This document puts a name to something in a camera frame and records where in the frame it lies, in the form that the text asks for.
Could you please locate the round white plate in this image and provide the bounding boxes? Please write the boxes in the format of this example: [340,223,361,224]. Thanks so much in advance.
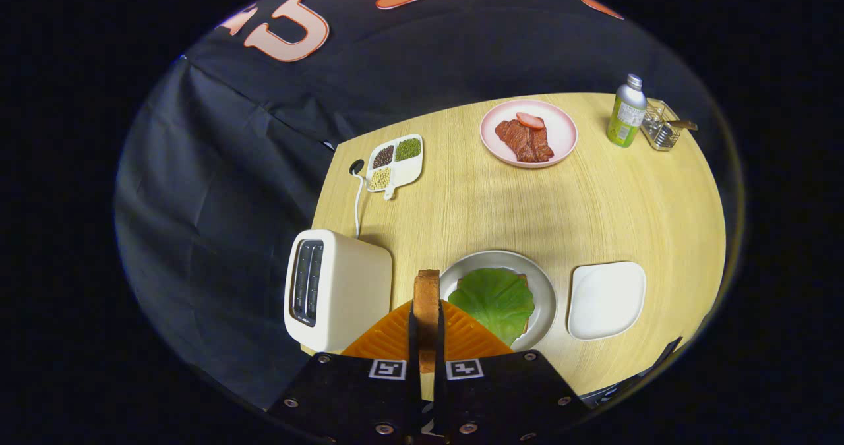
[438,250,558,353]

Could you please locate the green lettuce leaf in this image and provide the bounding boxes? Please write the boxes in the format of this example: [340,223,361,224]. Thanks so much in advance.
[448,267,535,347]

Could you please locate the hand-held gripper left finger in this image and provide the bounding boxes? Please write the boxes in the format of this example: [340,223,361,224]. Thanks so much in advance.
[266,299,423,444]

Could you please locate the brown meat slices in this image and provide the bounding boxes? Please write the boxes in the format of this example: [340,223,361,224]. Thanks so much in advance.
[495,119,555,163]

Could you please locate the white power cable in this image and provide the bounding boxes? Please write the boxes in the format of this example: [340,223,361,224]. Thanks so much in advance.
[353,171,365,238]

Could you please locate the toasted bread slice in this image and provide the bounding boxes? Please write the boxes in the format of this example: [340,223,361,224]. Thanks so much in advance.
[413,269,441,374]

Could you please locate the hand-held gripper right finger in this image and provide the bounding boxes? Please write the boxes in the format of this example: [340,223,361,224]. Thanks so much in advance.
[432,300,591,444]

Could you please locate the silver green bottle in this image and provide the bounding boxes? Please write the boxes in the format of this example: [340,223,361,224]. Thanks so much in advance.
[606,73,648,148]

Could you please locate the white toaster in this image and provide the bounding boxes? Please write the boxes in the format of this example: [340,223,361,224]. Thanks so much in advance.
[284,229,394,353]

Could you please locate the pink plate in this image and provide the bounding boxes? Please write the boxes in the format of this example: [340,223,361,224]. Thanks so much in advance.
[479,99,579,169]

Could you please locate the wire basket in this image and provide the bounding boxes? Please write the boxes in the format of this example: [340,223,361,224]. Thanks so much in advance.
[641,99,683,152]

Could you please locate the square white plate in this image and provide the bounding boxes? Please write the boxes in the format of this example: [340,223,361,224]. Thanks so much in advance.
[567,261,647,341]

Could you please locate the white divided dish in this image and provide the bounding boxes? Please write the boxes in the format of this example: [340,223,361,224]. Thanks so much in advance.
[365,134,424,200]

